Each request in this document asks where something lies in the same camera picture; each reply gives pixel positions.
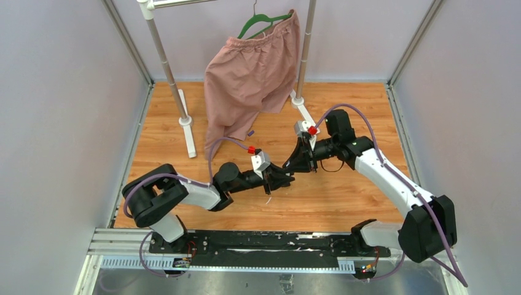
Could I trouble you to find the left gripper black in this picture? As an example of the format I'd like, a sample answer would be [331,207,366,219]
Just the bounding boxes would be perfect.
[228,162,295,195]

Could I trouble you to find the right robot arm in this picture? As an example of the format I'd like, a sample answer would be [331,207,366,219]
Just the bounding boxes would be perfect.
[283,109,458,263]

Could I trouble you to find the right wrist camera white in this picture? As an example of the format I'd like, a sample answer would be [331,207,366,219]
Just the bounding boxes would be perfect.
[294,120,319,151]

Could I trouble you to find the aluminium frame rail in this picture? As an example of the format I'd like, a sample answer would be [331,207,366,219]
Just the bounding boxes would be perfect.
[75,229,467,294]

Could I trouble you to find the pink shorts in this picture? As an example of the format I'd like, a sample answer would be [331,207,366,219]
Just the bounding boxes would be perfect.
[204,9,300,159]

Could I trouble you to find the green clothes hanger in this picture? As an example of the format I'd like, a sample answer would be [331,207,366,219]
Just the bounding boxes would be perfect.
[237,0,292,40]

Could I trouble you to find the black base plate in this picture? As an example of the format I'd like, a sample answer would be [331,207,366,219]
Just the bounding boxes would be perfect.
[149,230,391,269]

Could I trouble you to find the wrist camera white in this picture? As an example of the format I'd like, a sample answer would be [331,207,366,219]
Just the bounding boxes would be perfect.
[294,120,319,151]
[251,151,271,175]

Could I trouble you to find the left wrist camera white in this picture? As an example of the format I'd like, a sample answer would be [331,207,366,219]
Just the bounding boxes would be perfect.
[251,151,271,175]

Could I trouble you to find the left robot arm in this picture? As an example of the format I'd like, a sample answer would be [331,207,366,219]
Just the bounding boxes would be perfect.
[122,162,295,254]

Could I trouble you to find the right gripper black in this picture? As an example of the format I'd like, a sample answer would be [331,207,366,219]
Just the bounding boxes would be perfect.
[283,136,339,174]

